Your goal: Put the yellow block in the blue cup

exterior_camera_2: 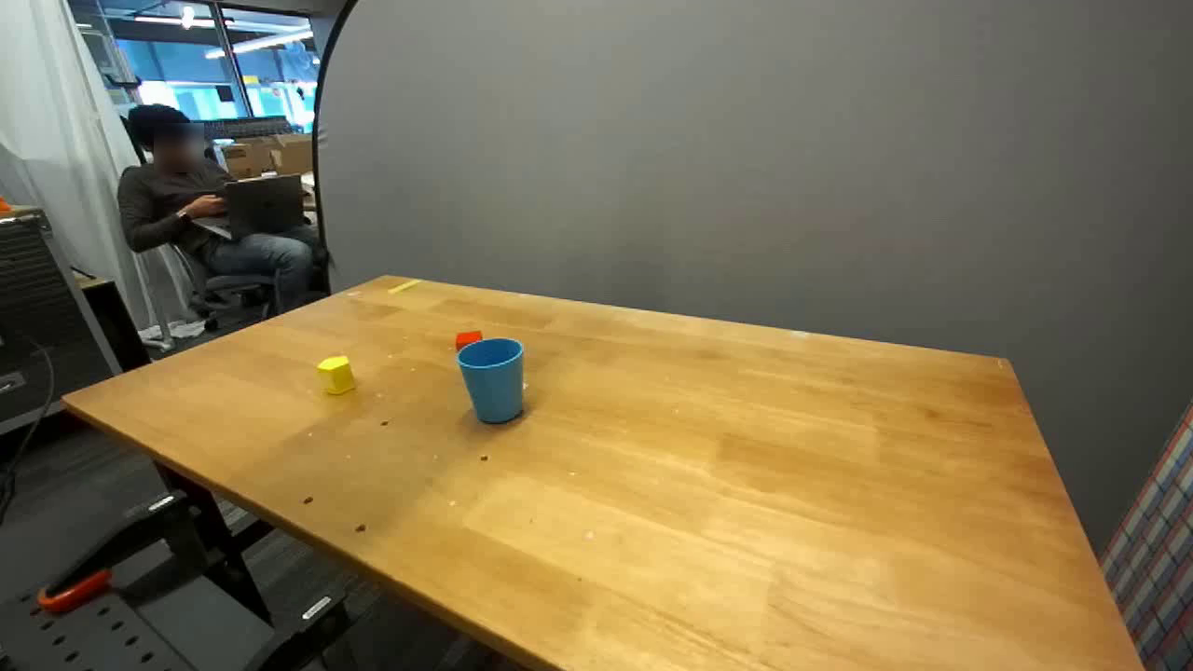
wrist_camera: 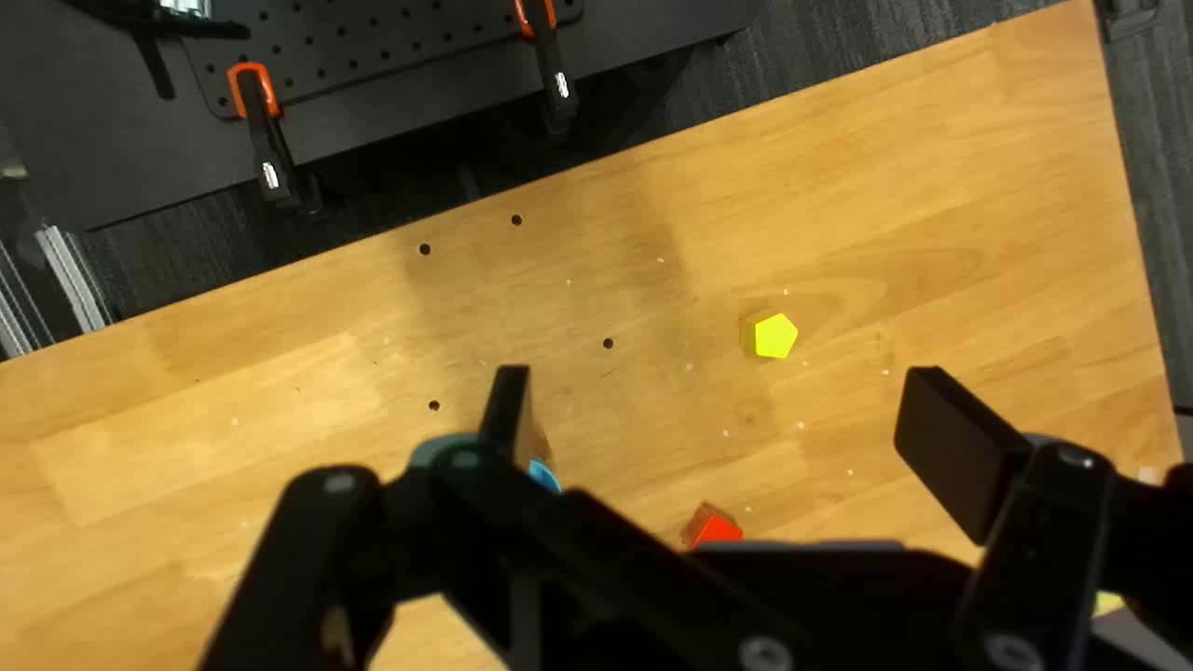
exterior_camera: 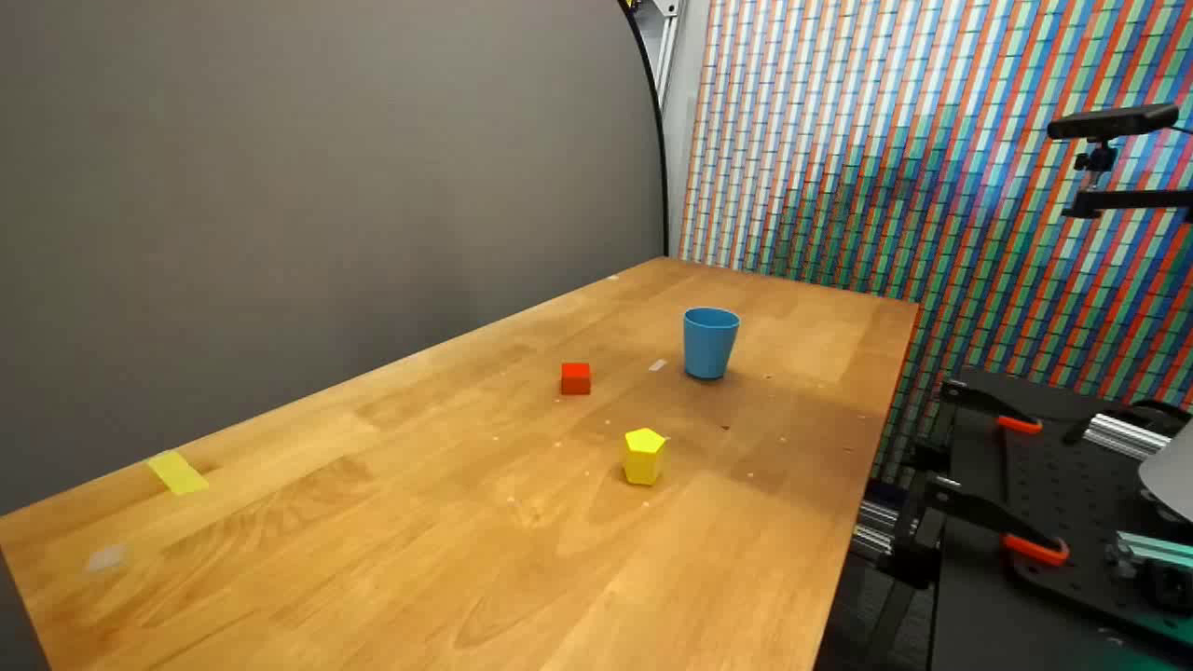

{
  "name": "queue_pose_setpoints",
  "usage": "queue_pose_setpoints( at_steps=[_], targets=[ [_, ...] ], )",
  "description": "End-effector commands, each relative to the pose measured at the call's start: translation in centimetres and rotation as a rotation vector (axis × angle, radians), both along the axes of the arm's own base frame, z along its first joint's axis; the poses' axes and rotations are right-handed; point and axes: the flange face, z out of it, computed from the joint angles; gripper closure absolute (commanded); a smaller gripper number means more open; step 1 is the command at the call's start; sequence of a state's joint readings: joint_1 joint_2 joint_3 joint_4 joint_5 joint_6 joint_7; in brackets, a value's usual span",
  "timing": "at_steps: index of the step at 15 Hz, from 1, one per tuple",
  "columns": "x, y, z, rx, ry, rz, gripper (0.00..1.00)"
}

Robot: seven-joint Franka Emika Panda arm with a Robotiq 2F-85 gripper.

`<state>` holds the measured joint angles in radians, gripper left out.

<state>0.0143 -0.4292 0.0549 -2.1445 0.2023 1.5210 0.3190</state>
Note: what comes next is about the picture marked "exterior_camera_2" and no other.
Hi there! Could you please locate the yellow block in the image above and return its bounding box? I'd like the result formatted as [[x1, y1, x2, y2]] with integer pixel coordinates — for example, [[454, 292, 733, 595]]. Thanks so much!
[[318, 355, 359, 396]]

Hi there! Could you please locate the blue plastic cup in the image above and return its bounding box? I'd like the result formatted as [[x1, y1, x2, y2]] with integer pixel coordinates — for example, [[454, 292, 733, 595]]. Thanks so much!
[[457, 338, 525, 425]]

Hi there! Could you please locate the red-orange block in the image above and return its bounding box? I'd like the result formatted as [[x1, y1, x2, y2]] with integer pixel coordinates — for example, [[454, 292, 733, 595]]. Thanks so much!
[[454, 327, 483, 350]]

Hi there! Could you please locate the seated person with laptop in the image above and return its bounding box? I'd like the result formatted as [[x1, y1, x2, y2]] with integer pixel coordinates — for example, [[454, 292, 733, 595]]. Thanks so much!
[[114, 106, 326, 314]]

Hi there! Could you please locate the grey backdrop panel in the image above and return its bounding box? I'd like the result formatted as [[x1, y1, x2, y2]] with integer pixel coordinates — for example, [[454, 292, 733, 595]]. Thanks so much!
[[318, 0, 1193, 537]]

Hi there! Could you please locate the black equipment cabinet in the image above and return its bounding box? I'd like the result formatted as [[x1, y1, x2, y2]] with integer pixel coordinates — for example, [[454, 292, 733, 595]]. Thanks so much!
[[0, 209, 114, 434]]

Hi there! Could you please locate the white curtain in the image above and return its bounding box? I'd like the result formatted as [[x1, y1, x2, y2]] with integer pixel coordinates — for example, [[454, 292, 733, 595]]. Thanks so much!
[[0, 0, 189, 343]]

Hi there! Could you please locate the plaid fabric chair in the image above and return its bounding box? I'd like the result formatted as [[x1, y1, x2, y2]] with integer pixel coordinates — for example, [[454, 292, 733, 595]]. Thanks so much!
[[1103, 408, 1193, 671]]

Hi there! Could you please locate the black table leg frame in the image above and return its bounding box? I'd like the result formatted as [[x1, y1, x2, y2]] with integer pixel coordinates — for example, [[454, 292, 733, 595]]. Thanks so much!
[[34, 459, 359, 671]]

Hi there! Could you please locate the orange-handled tool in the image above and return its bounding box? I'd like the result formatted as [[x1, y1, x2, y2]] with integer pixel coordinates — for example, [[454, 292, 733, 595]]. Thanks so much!
[[37, 569, 110, 615]]

